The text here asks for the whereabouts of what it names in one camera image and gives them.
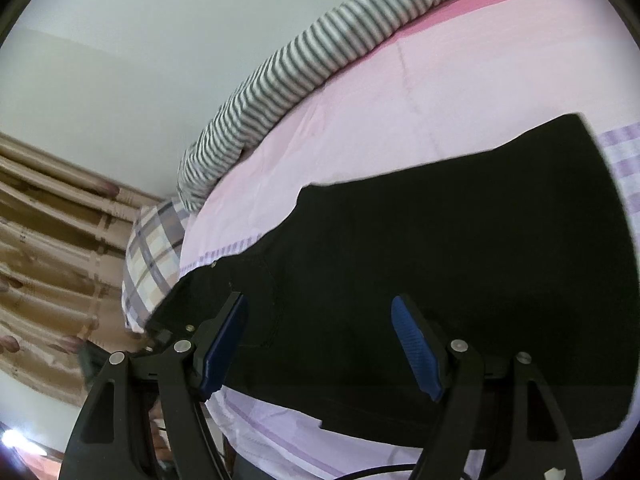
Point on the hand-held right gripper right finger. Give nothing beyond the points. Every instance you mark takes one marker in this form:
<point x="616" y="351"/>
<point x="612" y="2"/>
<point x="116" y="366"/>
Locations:
<point x="415" y="345"/>

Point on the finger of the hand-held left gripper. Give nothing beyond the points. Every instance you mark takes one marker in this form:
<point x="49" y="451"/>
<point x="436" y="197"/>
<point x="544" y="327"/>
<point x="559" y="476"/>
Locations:
<point x="159" y="339"/>

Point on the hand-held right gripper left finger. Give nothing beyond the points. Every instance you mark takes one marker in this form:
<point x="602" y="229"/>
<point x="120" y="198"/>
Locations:
<point x="225" y="340"/>

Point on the black pants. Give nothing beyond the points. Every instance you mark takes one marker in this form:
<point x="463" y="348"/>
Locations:
<point x="425" y="240"/>

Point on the plaid pillow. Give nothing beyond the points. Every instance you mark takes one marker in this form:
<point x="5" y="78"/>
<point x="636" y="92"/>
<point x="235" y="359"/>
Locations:
<point x="150" y="255"/>

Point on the beige brown curtain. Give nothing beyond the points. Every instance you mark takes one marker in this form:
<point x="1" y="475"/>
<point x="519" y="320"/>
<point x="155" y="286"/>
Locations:
<point x="45" y="260"/>

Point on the pink lilac bed sheet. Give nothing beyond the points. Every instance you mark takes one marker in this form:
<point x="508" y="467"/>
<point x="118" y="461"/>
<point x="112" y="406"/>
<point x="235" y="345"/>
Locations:
<point x="375" y="125"/>

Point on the grey white striped blanket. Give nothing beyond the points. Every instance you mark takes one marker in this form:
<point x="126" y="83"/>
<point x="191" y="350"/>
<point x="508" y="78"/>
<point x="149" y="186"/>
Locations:
<point x="310" y="60"/>

